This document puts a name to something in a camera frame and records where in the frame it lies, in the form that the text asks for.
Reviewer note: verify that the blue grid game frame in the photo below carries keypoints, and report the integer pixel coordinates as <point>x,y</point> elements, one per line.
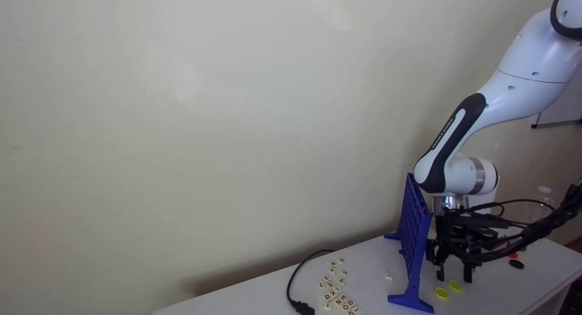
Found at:
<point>413,224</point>

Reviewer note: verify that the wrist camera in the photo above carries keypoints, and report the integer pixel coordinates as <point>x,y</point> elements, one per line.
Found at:
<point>486,222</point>

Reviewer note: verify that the heap of letter tiles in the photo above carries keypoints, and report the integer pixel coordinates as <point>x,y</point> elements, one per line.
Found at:
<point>338,299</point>

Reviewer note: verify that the black oval object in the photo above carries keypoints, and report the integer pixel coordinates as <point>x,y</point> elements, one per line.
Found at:
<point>516,263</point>

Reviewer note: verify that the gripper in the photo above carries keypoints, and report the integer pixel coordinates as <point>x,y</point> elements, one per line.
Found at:
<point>454,235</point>

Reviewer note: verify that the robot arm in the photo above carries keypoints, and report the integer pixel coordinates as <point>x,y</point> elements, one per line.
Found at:
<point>518,83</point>

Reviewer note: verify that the yellow round game disc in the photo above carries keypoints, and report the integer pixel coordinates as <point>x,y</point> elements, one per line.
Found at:
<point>441,293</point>
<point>455,285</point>

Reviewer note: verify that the clear plastic water bottle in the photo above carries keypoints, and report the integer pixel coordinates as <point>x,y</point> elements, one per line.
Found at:
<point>540,208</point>

